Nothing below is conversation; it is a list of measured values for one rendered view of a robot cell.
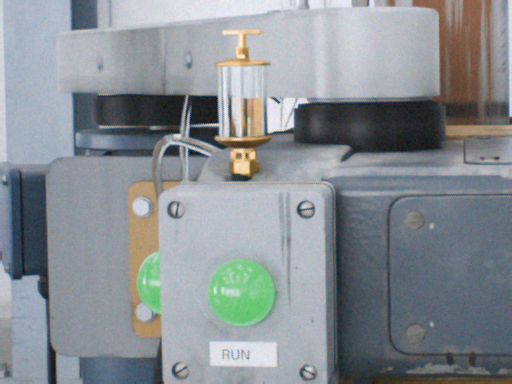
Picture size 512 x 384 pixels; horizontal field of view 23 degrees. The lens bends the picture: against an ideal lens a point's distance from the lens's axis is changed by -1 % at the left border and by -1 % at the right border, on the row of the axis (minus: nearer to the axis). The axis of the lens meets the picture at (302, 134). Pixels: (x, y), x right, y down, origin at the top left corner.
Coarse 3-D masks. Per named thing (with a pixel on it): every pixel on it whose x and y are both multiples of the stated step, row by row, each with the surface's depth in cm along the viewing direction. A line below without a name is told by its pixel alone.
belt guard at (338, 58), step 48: (96, 48) 101; (144, 48) 93; (192, 48) 87; (288, 48) 76; (336, 48) 73; (384, 48) 72; (432, 48) 74; (288, 96) 76; (336, 96) 73; (384, 96) 72
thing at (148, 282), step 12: (156, 252) 59; (144, 264) 59; (156, 264) 59; (144, 276) 59; (156, 276) 58; (144, 288) 59; (156, 288) 58; (144, 300) 59; (156, 300) 58; (156, 312) 59
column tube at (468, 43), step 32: (384, 0) 110; (416, 0) 109; (448, 0) 109; (480, 0) 109; (448, 32) 109; (480, 32) 109; (448, 64) 109; (480, 64) 109; (448, 96) 109; (480, 96) 109
